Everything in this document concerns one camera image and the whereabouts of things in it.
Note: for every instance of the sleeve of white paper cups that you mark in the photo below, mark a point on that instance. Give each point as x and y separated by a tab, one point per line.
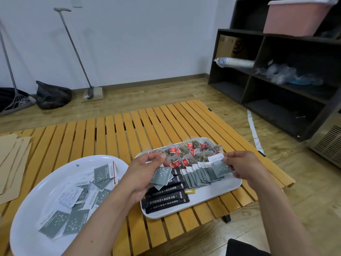
237	62

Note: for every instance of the row of tea bags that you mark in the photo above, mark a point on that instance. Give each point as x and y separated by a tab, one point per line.
186	154

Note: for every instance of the person's left forearm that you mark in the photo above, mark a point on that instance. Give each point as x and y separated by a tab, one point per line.
96	229

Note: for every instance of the large black bag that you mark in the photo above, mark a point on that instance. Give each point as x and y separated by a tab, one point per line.
9	98

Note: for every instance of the pink storage bin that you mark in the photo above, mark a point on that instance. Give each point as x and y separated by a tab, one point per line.
295	19

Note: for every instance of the black table leg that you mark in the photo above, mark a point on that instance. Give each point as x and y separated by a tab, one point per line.
227	218

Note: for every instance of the person's right forearm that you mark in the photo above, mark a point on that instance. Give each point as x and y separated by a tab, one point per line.
285	221

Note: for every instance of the small black garbage bag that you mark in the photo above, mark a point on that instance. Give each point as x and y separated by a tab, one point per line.
53	96

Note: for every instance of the stack of brown envelopes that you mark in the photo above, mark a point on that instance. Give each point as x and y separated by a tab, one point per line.
12	162

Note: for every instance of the grey white square sachets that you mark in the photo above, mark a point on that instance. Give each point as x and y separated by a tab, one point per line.
197	177

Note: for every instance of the person's left hand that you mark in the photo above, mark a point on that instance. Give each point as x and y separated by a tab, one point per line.
138	178

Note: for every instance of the white wall plate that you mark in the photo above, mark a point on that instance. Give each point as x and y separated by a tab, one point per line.
76	2

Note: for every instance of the white floor tape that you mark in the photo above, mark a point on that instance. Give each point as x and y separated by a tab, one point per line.
254	130

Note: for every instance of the brown cardboard box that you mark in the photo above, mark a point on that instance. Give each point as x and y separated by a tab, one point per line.
226	46

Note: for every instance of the yellow sachet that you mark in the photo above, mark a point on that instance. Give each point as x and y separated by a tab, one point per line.
190	191

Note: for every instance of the black stick sachets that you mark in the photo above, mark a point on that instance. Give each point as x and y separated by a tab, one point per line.
165	199

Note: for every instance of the white round bowl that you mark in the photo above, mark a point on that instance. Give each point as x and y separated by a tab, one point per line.
34	205

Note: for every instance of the bunch of tan rubber bands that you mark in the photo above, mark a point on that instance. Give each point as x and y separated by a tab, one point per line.
115	173

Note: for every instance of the black shelf unit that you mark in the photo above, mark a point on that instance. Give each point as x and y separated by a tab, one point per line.
282	114

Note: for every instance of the white plastic tray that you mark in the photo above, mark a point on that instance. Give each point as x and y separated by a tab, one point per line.
213	194

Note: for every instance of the person's black trousers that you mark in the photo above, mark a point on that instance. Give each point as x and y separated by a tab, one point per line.
245	249

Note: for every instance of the person's right hand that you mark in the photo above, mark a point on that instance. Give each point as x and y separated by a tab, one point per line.
247	167

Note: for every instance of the white green sachets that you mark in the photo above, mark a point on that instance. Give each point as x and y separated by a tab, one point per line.
74	221

